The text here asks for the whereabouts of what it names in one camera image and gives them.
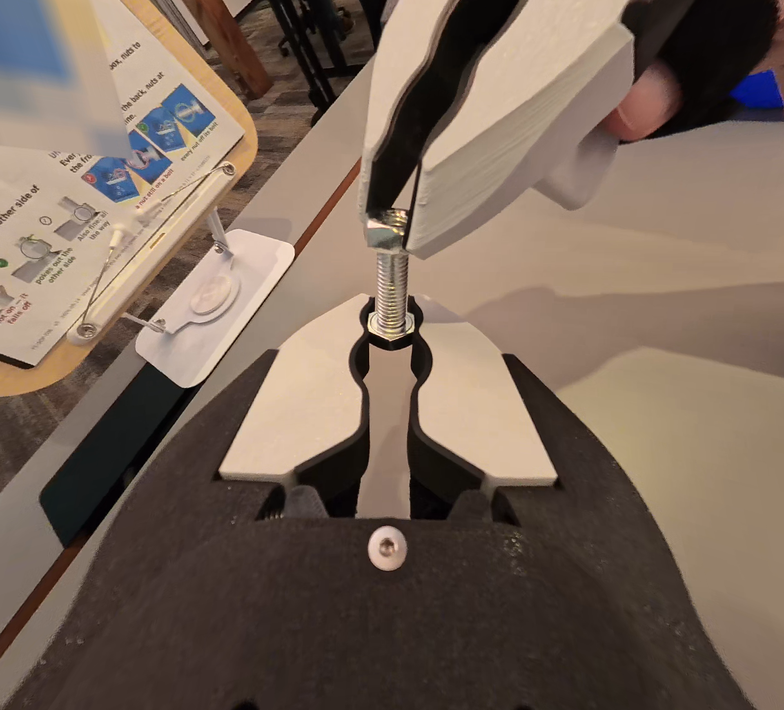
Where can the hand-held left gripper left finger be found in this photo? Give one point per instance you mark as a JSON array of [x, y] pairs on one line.
[[300, 403]]

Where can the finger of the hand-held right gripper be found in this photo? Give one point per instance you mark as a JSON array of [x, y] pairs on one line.
[[404, 48], [551, 17]]

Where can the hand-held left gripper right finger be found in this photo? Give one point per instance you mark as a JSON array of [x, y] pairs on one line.
[[484, 410]]

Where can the steel hex bolt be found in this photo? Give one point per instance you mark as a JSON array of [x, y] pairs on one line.
[[392, 287]]

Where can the steel hex nut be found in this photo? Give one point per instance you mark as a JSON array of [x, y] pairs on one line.
[[383, 232]]

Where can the person's right hand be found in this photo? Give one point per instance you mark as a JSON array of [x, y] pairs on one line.
[[643, 106]]

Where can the black metal stand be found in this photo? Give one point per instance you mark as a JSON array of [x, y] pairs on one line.
[[304, 48]]

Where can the white stand base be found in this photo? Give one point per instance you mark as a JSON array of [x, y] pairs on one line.
[[245, 269]]

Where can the white page holder bar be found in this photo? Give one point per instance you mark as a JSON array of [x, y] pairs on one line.
[[184, 218]]

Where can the printed instruction sheet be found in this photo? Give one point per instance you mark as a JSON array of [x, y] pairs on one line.
[[184, 79]]

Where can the brown wooden post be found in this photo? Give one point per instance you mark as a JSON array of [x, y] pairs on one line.
[[208, 5]]

